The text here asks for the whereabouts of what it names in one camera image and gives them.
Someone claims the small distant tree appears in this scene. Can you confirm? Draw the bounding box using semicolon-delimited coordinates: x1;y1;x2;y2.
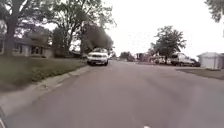
118;50;135;62

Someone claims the white car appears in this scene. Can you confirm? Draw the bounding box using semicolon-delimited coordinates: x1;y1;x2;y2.
86;47;110;67

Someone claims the reddish distant building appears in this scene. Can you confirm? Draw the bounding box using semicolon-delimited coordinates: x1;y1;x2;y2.
134;52;151;64

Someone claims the dense dark tree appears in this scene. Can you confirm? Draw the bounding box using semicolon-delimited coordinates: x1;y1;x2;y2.
79;23;115;56

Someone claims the grey asphalt road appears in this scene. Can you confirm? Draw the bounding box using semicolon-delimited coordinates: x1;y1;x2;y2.
4;59;224;128

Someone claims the tall thin-branched tree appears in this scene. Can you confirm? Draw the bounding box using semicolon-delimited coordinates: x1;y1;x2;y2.
49;0;117;56

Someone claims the round tree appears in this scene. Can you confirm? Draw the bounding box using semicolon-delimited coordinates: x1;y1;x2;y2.
149;25;187;60

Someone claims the white van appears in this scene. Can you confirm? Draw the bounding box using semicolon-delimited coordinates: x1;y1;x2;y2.
170;52;201;68

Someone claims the pale concrete kerb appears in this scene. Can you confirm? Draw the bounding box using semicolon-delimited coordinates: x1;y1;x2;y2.
0;64;91;118

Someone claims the low house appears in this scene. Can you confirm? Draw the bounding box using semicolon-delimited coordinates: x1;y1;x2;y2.
0;30;55;60

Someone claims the grass lawn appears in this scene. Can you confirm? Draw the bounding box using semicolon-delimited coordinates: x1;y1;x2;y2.
0;55;87;93

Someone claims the grass strip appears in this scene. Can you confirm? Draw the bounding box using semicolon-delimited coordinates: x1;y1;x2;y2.
175;67;224;81

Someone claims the white garage building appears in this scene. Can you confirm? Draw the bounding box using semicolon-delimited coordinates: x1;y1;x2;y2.
196;51;224;70

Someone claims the large tree with thick trunk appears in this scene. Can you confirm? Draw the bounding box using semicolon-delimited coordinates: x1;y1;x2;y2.
0;0;54;57

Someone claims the overhanging tree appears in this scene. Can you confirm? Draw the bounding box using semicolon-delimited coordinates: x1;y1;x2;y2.
204;0;224;24

